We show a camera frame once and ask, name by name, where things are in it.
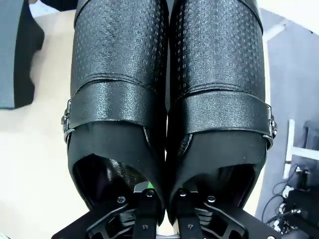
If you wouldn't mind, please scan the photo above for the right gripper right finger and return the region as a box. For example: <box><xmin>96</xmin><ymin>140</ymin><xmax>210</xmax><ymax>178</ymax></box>
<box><xmin>174</xmin><ymin>188</ymin><xmax>281</xmax><ymax>239</ymax></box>

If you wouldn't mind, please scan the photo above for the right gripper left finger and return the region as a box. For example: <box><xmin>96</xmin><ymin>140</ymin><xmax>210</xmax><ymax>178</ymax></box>
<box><xmin>51</xmin><ymin>181</ymin><xmax>161</xmax><ymax>239</ymax></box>

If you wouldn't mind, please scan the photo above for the black textured buckle shoe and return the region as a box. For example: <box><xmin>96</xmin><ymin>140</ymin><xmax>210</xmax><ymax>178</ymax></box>
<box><xmin>61</xmin><ymin>0</ymin><xmax>170</xmax><ymax>226</ymax></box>
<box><xmin>165</xmin><ymin>0</ymin><xmax>279</xmax><ymax>225</ymax></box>

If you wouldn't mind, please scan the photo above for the black slanted shoe stand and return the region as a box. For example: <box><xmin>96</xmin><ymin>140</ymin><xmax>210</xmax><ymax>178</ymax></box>
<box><xmin>0</xmin><ymin>0</ymin><xmax>46</xmax><ymax>111</ymax></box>

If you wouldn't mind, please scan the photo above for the black electronics box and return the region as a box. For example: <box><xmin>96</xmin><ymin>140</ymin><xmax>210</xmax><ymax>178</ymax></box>
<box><xmin>286</xmin><ymin>189</ymin><xmax>319</xmax><ymax>225</ymax></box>

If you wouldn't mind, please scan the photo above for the white metal leg frame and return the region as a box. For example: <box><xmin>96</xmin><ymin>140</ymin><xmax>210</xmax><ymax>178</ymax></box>
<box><xmin>283</xmin><ymin>119</ymin><xmax>319</xmax><ymax>180</ymax></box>

